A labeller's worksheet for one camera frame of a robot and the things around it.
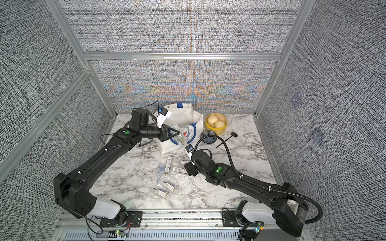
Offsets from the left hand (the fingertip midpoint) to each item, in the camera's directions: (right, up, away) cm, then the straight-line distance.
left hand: (180, 131), depth 72 cm
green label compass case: (0, -4, +2) cm, 4 cm away
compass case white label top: (+1, -19, +21) cm, 28 cm away
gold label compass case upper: (-7, -31, +10) cm, 33 cm away
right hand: (+5, -14, +8) cm, 17 cm away
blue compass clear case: (-13, -24, +17) cm, 33 cm away
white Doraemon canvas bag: (+5, +4, +14) cm, 16 cm away
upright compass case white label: (-9, -22, +18) cm, 30 cm away
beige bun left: (+20, +8, +36) cm, 42 cm away
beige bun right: (+25, +4, +35) cm, 43 cm away
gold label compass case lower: (-10, -33, +8) cm, 36 cm away
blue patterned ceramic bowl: (+17, -7, +30) cm, 35 cm away
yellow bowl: (+18, +2, +34) cm, 38 cm away
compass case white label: (-2, -23, +16) cm, 28 cm away
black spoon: (+36, -3, +35) cm, 50 cm away
